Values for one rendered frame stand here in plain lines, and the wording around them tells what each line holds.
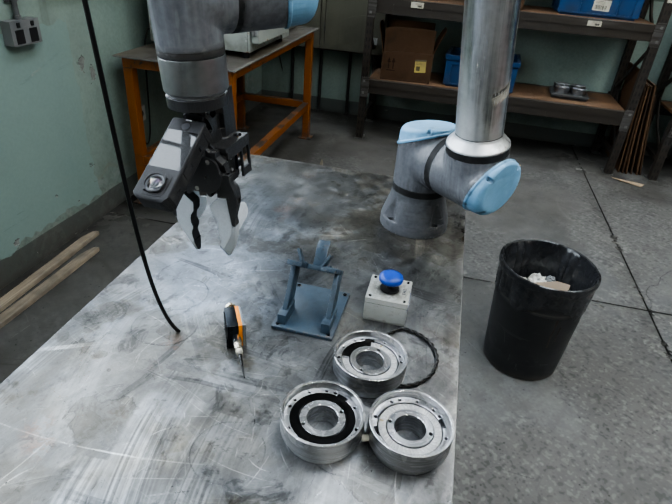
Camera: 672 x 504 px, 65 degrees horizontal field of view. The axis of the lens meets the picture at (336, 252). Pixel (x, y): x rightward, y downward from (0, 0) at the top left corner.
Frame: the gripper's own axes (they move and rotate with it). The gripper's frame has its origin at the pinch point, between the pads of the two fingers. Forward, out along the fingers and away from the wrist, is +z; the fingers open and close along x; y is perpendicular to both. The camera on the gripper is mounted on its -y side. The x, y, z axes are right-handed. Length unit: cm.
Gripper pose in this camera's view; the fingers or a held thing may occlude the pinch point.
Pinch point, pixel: (210, 246)
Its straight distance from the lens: 72.3
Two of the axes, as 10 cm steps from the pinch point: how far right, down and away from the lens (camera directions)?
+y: 3.2, -5.2, 8.0
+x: -9.5, -1.7, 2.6
